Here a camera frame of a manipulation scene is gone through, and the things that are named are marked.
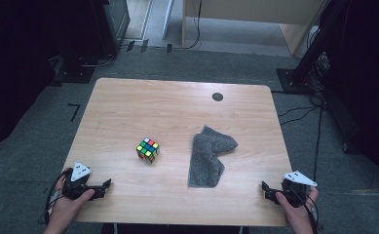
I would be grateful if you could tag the black floor base plate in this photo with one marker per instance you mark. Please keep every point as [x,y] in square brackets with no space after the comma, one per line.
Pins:
[75,73]

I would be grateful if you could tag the multicoloured puzzle cube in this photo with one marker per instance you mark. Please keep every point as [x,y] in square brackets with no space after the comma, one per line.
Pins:
[148,150]

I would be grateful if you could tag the dark curtain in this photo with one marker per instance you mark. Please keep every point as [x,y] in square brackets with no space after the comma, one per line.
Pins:
[15,65]
[372,81]

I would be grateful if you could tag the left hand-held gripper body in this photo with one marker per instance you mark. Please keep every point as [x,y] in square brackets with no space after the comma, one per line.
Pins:
[79,172]

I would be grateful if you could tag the grey cloth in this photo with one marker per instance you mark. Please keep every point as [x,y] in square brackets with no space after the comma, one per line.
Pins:
[206,159]

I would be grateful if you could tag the person's right hand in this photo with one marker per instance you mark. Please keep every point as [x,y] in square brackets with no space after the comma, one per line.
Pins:
[299,216]

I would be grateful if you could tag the black tape piece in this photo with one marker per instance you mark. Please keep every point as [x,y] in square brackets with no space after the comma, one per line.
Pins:
[130,46]
[144,46]
[169,48]

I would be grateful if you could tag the light wooden cabinet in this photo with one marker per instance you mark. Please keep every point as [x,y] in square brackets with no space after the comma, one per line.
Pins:
[242,9]

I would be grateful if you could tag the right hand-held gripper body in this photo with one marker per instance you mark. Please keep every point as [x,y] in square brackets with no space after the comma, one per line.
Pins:
[299,178]

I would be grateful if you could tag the black corner tape mark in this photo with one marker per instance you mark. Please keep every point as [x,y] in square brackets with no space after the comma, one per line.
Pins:
[76,112]

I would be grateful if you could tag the black cabinet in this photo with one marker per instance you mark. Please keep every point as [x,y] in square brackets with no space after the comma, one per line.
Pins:
[110,22]

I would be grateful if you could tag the black round table grommet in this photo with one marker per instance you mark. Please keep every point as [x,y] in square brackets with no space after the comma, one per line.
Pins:
[217,97]

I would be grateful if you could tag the person's left hand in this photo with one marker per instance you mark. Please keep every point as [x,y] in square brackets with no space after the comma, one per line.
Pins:
[63,208]

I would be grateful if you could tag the black metal stand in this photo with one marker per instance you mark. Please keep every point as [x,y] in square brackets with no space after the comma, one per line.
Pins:
[294,81]

